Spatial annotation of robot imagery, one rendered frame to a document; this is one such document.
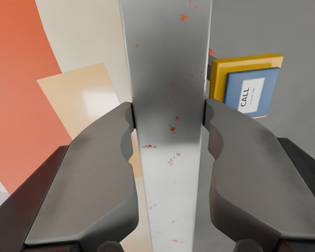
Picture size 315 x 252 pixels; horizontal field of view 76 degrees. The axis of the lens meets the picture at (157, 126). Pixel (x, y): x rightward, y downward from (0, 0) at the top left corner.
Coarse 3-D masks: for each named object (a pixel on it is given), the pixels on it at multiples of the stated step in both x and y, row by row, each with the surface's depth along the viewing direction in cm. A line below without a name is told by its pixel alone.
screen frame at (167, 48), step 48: (144, 0) 8; (192, 0) 8; (144, 48) 9; (192, 48) 9; (144, 96) 10; (192, 96) 10; (144, 144) 12; (192, 144) 12; (144, 192) 14; (192, 192) 14; (192, 240) 18
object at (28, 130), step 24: (0, 96) 14; (24, 96) 14; (0, 120) 15; (24, 120) 15; (48, 120) 15; (0, 144) 17; (24, 144) 17; (48, 144) 17; (0, 168) 18; (24, 168) 18; (0, 192) 20
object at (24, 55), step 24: (0, 0) 11; (24, 0) 11; (0, 24) 12; (24, 24) 12; (0, 48) 12; (24, 48) 12; (48, 48) 12; (0, 72) 13; (24, 72) 13; (48, 72) 13
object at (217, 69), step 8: (208, 56) 55; (240, 56) 38; (248, 56) 38; (256, 56) 37; (264, 56) 37; (272, 56) 37; (280, 56) 37; (208, 64) 50; (216, 64) 36; (224, 64) 36; (232, 64) 36; (240, 64) 36; (248, 64) 36; (256, 64) 37; (264, 64) 37; (272, 64) 37; (280, 64) 38; (208, 72) 50; (216, 72) 36; (224, 72) 36; (216, 80) 37; (224, 80) 37; (216, 88) 38; (224, 88) 38; (208, 96) 41; (216, 96) 39
